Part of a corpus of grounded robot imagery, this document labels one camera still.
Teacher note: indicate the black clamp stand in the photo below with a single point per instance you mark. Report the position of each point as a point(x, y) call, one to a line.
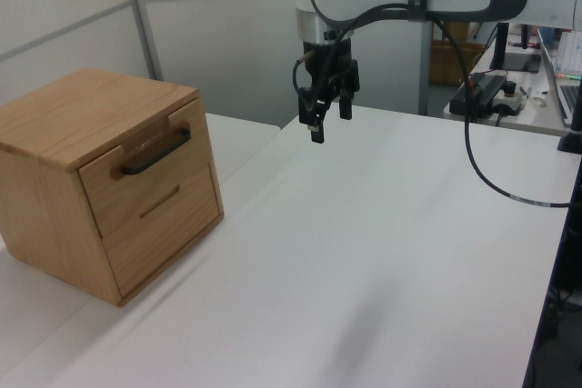
point(572, 142)

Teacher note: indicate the wooden cabinet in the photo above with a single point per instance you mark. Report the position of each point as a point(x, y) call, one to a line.
point(68, 111)

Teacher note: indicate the black upright frame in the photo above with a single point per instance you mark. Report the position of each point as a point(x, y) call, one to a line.
point(557, 292)

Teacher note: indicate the grey partition post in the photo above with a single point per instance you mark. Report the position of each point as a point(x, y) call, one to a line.
point(143, 20)

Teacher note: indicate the brown cardboard box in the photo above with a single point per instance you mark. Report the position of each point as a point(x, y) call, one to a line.
point(448, 65)

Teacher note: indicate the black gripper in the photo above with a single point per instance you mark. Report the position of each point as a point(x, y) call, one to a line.
point(325, 63)

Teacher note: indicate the silver laptop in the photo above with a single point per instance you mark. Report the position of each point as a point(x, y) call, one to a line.
point(561, 88)

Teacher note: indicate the black power box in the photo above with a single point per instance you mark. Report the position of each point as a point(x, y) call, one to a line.
point(482, 88)

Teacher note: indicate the grey emergency stop button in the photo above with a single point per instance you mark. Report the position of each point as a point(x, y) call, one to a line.
point(509, 97)

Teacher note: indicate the white side desk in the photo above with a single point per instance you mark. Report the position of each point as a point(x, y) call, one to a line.
point(532, 120)

